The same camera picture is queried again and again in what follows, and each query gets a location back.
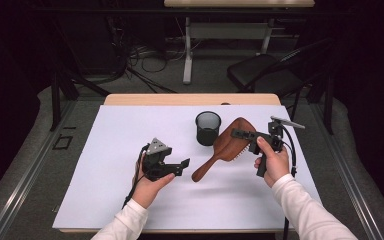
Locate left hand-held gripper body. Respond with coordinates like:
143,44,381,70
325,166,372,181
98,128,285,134
142,137,184,183

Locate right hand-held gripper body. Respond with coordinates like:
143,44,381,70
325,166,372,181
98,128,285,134
249,115,306,179

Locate brown wooden hairbrush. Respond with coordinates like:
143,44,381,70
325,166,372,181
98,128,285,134
191,116,258,183

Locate person's left hand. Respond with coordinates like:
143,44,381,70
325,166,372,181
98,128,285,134
131,156,176,210

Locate person's right hand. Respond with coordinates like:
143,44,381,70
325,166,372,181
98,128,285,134
253,135,291,189

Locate black mesh cup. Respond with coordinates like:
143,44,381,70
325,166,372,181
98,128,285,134
195,110,222,147

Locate white table mat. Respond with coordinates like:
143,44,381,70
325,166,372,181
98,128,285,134
52,104,332,233

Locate black folding chair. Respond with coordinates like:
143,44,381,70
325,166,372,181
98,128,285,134
226,37,334,121

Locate black metal stand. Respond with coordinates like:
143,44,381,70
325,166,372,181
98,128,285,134
49,64,112,132

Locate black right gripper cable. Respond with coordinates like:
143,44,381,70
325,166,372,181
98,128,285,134
279,123,298,240

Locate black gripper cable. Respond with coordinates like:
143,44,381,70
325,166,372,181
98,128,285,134
122,143,150,210
279,123,298,240

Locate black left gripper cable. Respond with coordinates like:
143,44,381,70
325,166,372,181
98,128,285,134
122,143,150,210

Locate tangle of floor cables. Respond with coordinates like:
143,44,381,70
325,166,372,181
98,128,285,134
106,16,194,94

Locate white metal frame desk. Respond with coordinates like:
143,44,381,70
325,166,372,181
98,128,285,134
163,0,316,85

